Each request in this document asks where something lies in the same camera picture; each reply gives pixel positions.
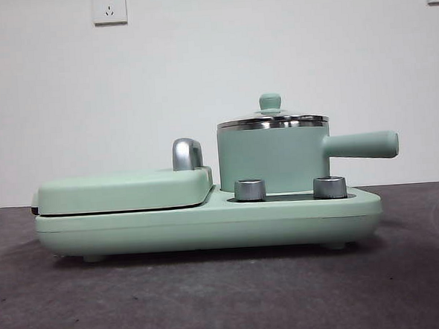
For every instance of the green breakfast maker base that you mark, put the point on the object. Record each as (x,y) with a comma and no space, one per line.
(208,225)

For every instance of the glass lid with green knob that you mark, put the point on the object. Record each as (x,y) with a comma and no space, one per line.
(271,101)

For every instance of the silver control knob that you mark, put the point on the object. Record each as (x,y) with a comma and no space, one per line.
(249,189)
(329,187)

